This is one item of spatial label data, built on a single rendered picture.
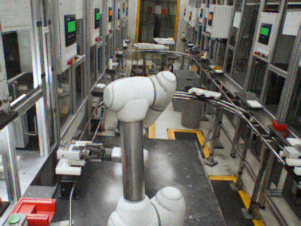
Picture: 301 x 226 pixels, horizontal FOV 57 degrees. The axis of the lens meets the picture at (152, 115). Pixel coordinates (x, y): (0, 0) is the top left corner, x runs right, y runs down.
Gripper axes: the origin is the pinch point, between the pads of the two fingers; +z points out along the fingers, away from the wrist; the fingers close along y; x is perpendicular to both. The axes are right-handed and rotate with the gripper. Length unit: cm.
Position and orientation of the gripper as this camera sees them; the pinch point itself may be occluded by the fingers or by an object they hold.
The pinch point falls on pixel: (78, 152)
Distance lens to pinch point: 171.2
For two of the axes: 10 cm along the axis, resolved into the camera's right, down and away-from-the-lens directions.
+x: 0.1, 3.7, -9.3
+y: 0.9, -9.3, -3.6
